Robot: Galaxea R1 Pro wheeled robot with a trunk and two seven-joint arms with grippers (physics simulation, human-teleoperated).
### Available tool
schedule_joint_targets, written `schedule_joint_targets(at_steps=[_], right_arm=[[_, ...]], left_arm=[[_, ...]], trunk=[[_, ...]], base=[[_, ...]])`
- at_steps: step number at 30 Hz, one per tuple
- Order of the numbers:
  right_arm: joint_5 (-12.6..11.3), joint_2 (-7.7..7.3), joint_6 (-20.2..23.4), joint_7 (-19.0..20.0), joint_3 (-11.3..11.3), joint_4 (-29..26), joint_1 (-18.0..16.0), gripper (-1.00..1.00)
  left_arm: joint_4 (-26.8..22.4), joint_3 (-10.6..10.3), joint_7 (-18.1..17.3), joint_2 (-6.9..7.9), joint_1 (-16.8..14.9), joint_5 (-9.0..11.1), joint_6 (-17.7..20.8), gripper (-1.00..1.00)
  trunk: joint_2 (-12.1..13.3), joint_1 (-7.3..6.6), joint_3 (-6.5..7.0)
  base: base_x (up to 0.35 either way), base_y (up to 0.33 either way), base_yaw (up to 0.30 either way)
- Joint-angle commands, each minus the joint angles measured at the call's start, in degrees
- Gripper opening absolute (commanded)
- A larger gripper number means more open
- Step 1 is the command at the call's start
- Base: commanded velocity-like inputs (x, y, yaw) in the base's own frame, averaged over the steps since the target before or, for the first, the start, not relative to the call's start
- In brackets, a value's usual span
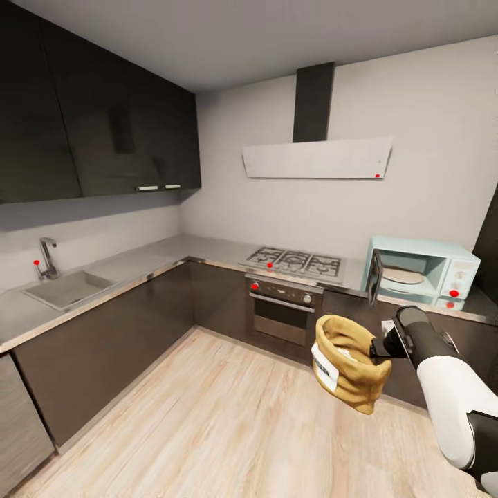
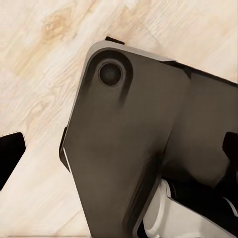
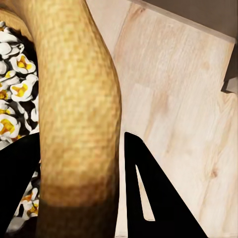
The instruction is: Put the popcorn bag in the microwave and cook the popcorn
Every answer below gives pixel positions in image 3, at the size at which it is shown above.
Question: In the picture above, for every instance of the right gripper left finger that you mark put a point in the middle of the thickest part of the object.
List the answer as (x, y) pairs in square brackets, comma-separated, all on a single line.
[(18, 162)]

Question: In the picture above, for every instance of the popcorn bag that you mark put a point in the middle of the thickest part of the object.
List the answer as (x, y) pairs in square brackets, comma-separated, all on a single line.
[(80, 112)]

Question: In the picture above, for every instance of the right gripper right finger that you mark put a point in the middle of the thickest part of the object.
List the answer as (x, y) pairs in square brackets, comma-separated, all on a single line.
[(173, 218)]

